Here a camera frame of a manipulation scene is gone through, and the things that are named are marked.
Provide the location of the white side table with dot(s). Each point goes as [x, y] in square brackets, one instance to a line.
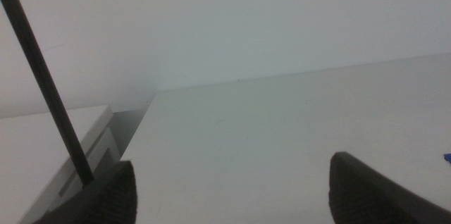
[38, 153]

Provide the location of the blue mat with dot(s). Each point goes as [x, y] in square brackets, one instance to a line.
[447, 157]

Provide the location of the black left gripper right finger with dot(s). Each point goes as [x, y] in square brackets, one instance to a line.
[363, 196]

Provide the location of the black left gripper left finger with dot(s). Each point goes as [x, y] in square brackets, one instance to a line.
[105, 199]

